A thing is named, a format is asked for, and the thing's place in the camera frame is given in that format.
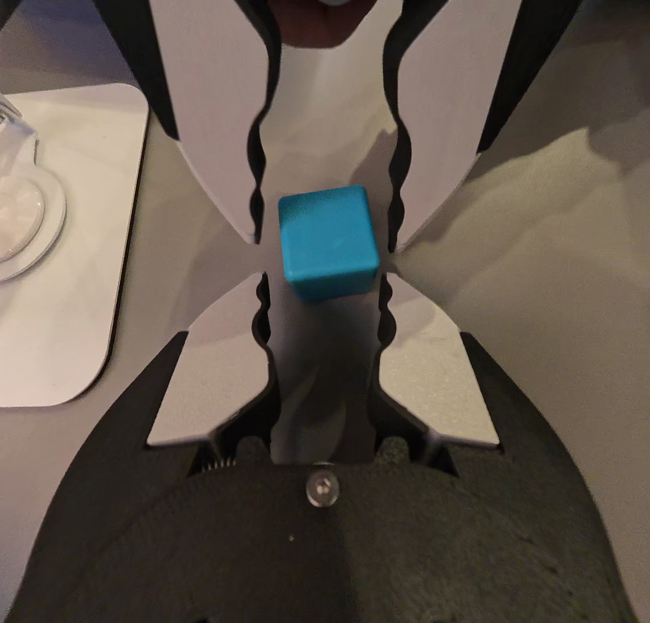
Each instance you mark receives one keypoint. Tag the white metal stand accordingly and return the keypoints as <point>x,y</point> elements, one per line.
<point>91,226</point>

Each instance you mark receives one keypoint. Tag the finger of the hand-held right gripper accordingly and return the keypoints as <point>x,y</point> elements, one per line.
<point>213,74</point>
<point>457,74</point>

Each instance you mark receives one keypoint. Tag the clear round gel pad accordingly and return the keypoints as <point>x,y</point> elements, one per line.
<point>20,226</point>

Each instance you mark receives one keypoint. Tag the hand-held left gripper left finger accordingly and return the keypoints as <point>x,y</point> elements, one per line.
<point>218,358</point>

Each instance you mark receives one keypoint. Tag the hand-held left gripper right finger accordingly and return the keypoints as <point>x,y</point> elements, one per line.
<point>431,369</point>

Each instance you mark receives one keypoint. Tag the grey desk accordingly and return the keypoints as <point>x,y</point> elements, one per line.
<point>558,277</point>

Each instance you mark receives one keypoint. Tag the teal block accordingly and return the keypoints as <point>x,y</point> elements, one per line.
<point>330,242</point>

